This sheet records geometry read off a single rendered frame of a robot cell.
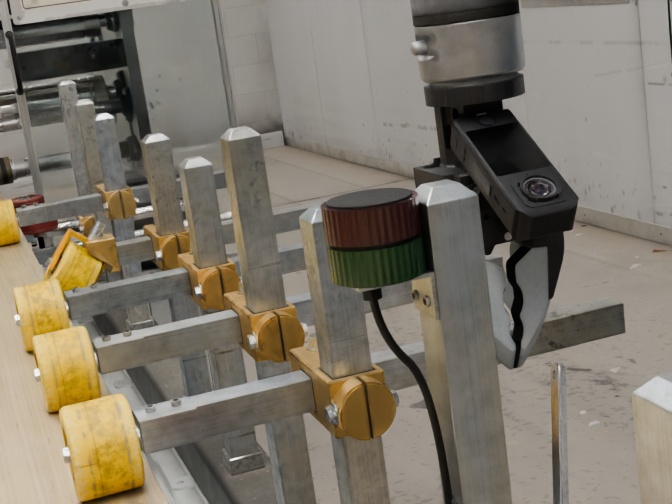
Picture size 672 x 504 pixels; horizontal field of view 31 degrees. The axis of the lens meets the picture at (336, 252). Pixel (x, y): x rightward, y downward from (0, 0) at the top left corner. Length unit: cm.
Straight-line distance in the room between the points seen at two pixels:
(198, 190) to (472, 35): 69
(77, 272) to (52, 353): 50
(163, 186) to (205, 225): 25
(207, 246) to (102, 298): 14
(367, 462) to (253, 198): 32
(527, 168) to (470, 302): 11
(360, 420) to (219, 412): 12
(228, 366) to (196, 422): 49
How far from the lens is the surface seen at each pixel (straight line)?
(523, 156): 82
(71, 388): 124
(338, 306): 100
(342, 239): 72
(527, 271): 88
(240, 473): 156
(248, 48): 964
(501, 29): 84
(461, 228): 75
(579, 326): 115
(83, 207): 225
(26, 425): 126
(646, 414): 56
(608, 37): 538
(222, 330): 128
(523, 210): 78
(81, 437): 100
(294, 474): 131
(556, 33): 573
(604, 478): 311
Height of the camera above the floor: 130
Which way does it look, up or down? 13 degrees down
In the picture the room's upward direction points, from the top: 8 degrees counter-clockwise
